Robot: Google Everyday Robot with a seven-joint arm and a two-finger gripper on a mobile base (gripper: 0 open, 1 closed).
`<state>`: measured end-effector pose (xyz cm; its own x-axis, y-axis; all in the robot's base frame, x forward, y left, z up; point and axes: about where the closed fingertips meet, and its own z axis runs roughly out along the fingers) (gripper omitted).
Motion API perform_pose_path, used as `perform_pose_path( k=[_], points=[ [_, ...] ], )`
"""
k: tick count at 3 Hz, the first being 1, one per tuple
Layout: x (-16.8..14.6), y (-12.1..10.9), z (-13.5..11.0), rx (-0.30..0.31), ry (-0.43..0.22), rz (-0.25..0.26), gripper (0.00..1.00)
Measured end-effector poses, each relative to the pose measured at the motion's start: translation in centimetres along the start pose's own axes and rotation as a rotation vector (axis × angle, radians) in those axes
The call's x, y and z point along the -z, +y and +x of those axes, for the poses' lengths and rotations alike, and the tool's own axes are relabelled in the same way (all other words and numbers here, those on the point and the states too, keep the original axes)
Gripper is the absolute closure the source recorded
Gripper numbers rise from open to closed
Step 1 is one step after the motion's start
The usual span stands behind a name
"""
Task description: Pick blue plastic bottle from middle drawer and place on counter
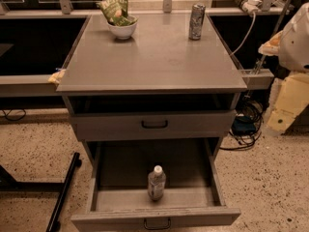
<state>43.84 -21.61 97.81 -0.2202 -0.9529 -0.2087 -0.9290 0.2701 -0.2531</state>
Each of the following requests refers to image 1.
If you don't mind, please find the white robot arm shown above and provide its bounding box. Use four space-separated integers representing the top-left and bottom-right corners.
258 3 309 133

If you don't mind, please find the grey drawer cabinet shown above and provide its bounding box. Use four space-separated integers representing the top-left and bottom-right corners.
56 13 248 232

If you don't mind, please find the closed grey top drawer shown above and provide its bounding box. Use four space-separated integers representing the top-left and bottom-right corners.
70 110 236 141

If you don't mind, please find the open grey middle drawer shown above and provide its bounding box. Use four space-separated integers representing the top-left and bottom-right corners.
71 139 240 232

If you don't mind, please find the white ceramic bowl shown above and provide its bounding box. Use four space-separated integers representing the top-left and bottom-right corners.
107 16 138 40

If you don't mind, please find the yellow tape scrap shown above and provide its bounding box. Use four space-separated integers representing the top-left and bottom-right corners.
48 70 66 84

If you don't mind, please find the green snack bag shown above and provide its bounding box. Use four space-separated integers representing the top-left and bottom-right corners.
97 0 137 26

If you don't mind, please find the silver drink can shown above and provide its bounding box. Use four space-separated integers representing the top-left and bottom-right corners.
188 4 206 40

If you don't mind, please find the black floor stand bar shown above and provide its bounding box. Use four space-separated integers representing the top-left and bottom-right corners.
46 152 82 232

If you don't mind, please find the black top drawer handle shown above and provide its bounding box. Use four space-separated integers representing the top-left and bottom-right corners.
141 120 168 130

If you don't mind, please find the black drawer handle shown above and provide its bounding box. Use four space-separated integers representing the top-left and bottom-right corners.
143 218 171 231
141 120 168 130

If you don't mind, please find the black cable bundle on floor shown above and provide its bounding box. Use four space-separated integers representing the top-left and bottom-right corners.
219 100 265 152

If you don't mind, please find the black middle drawer handle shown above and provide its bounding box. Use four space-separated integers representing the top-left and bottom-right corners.
143 218 171 231

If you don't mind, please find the grey metal rail beam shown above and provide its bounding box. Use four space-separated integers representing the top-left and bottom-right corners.
0 74 59 98

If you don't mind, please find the white power cable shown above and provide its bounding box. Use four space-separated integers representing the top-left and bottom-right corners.
229 0 261 57

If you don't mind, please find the black cable loop left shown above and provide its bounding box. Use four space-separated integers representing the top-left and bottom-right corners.
1 109 27 122

